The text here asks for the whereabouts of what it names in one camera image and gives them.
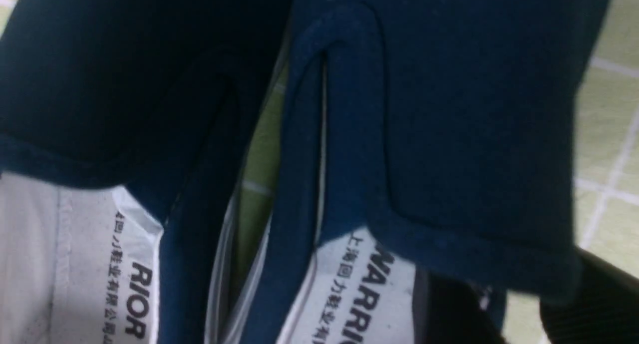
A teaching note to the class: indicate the navy slip-on shoe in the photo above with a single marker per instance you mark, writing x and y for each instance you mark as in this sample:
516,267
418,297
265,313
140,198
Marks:
421,139
160,96

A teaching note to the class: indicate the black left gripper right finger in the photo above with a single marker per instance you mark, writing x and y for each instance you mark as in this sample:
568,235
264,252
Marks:
605,309

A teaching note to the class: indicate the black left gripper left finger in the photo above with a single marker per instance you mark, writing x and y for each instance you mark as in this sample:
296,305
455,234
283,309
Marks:
445,311

